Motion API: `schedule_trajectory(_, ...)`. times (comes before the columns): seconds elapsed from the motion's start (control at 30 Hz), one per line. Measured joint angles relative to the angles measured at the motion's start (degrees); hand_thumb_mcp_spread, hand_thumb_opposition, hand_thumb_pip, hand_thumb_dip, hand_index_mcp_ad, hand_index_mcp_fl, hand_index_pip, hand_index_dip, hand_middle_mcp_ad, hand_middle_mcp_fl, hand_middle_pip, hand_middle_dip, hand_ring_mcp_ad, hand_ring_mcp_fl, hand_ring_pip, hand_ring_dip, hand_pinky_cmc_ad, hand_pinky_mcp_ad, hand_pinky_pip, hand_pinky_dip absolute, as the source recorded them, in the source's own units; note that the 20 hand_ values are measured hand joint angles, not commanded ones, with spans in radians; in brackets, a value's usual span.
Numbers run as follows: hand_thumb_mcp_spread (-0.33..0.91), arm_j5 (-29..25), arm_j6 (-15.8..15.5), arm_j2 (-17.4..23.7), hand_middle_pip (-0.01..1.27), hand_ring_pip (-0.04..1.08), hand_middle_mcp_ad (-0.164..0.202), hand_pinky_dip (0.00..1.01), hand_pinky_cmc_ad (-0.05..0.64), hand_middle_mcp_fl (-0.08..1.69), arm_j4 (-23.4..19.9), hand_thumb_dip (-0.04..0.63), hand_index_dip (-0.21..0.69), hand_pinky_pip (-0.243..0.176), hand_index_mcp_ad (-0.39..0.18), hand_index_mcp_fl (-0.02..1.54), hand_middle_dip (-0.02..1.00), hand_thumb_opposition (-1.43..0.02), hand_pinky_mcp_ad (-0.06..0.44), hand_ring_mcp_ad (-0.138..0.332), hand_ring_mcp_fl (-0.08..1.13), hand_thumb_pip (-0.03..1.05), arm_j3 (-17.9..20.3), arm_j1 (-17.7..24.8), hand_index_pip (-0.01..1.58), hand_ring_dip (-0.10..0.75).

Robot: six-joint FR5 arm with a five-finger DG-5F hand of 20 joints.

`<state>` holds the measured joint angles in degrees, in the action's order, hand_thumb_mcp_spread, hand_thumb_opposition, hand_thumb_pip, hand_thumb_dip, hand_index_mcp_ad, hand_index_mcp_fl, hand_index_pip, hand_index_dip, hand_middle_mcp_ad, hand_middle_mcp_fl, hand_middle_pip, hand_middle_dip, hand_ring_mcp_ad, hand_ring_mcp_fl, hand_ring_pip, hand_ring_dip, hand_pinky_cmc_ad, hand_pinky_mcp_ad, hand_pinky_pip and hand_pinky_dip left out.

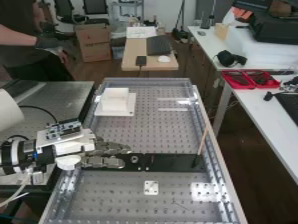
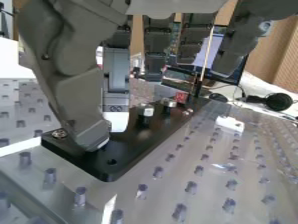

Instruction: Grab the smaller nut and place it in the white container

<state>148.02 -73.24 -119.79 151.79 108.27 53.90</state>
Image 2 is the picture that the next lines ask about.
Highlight small silver nut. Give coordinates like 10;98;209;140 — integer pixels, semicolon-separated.
137;103;157;126

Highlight black headphones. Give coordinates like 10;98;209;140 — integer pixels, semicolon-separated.
245;92;295;113

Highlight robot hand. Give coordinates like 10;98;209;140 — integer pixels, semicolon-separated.
12;0;298;153

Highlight thin stick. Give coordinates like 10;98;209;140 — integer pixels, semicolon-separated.
190;25;215;98

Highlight white desk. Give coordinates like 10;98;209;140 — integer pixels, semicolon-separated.
207;71;298;121

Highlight black plate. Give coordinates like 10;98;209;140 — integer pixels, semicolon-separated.
40;94;213;183

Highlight computer screen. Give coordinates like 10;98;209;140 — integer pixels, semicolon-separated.
191;33;250;86

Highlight black mouse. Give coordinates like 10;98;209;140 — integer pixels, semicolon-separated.
207;92;230;103

